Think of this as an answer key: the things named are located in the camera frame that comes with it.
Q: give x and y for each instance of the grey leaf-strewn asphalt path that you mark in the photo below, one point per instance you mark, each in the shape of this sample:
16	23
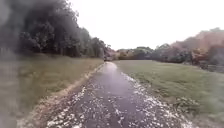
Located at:
110	96

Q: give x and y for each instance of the grass strip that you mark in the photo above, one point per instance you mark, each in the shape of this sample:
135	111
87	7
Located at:
50	77
173	80

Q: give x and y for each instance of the tall dark wood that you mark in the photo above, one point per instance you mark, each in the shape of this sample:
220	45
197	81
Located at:
50	30

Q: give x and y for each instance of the low row of reddish trees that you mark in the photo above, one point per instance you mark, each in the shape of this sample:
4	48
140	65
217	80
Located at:
200	50

